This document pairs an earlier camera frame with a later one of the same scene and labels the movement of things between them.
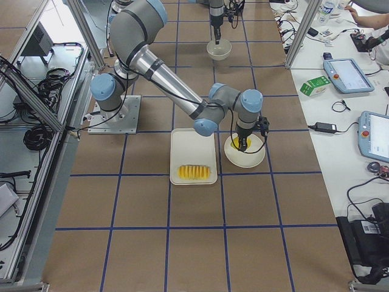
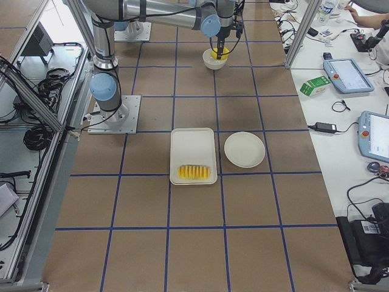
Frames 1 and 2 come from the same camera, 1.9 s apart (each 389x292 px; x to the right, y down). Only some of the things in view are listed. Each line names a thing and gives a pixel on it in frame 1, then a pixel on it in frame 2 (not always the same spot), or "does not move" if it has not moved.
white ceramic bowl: x=219 y=52 -> x=213 y=64
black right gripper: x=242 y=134 -> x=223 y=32
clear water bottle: x=325 y=10 does not move
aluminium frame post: x=310 y=12 does not move
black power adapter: x=326 y=128 does not move
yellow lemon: x=236 y=143 -> x=224 y=55
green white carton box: x=314 y=86 does not move
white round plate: x=255 y=154 does not move
